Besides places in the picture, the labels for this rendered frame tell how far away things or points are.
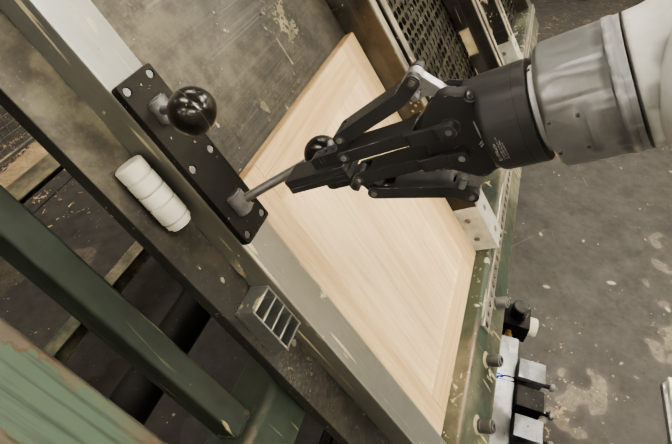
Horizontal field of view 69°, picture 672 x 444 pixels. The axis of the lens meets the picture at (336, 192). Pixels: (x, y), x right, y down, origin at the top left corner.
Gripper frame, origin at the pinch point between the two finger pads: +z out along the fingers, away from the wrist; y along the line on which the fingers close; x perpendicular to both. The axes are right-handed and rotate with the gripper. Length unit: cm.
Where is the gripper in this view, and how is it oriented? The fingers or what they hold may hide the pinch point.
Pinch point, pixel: (321, 171)
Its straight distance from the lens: 46.4
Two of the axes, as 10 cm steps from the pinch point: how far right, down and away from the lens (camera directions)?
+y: 5.1, 7.4, 4.5
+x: 3.3, -6.5, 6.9
